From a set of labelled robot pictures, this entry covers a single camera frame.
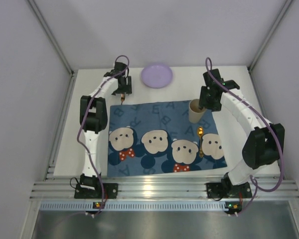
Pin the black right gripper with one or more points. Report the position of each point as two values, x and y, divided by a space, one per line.
210 104

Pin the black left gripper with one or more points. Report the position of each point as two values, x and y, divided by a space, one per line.
123 90

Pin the copper fork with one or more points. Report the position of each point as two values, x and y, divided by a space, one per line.
123 96

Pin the beige paper cup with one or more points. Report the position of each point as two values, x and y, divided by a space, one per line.
194 112

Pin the gold spoon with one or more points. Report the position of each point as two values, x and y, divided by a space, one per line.
200 133

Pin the purple plastic plate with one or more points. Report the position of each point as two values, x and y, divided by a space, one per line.
157 75

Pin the blue cartoon placemat cloth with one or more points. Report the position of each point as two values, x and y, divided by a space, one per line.
157 138

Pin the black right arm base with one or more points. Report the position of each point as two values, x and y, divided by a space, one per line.
217 191

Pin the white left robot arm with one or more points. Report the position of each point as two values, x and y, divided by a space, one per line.
94 116

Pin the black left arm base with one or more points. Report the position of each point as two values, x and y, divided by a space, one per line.
90 188

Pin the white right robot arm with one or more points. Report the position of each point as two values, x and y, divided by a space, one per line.
265 140

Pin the aluminium mounting rail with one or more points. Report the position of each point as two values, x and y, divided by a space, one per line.
156 188

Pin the perforated grey cable duct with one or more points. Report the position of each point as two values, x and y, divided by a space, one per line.
139 206

